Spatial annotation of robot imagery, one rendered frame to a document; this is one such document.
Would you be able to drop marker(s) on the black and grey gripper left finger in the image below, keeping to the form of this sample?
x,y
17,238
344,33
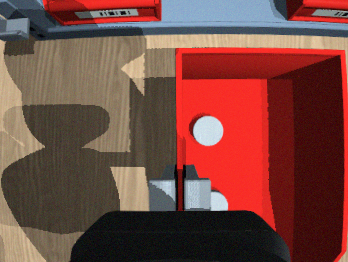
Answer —
x,y
163,192

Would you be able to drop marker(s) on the grey steel disc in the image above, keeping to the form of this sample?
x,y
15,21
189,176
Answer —
x,y
218,201
208,130

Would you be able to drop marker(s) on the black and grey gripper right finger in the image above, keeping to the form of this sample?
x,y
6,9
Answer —
x,y
196,192

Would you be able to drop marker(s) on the grey metal shelf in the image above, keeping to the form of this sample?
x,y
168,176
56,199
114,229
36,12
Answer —
x,y
179,17

